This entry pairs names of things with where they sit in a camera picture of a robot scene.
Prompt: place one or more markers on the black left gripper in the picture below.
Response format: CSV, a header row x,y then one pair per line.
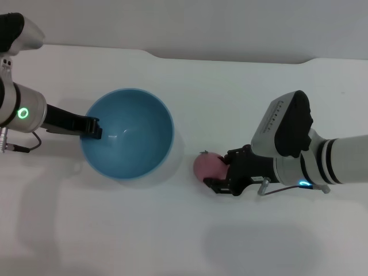
x,y
63,122

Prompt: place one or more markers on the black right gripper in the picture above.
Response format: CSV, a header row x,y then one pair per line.
x,y
250,169

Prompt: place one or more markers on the pink toy peach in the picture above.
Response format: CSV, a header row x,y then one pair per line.
x,y
207,166

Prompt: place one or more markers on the blue bowl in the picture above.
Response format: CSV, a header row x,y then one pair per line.
x,y
138,143

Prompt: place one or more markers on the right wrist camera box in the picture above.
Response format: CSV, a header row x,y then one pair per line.
x,y
276,126

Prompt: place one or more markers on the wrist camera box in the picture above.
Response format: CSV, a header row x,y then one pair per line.
x,y
26,31
276,126

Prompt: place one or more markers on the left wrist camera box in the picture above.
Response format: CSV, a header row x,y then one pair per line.
x,y
26,31

